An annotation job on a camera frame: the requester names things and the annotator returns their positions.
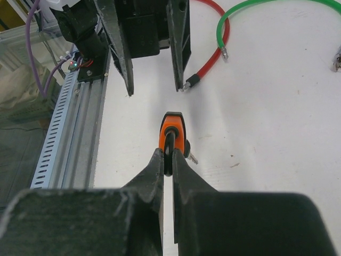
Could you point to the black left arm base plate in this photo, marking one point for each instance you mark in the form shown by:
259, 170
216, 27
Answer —
94, 69

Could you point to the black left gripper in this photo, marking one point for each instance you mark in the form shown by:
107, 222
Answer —
139, 29

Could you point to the orange black padlock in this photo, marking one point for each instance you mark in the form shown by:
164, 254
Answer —
172, 136

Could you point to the keys of orange padlock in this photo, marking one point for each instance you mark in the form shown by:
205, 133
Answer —
187, 152

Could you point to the aluminium mounting rail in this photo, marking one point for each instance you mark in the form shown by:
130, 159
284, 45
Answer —
74, 166

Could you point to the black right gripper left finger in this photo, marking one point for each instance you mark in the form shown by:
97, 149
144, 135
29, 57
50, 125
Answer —
120, 221

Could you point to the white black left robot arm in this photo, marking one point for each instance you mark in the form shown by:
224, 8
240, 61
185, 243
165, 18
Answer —
80, 24

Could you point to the green cable lock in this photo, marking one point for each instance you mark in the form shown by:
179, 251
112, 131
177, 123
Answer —
284, 31

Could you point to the silver keys of green lock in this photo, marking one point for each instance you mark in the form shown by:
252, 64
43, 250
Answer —
336, 62

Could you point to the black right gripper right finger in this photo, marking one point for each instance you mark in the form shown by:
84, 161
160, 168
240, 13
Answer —
212, 222

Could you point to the red cable lock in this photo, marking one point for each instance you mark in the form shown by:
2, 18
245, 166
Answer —
196, 78

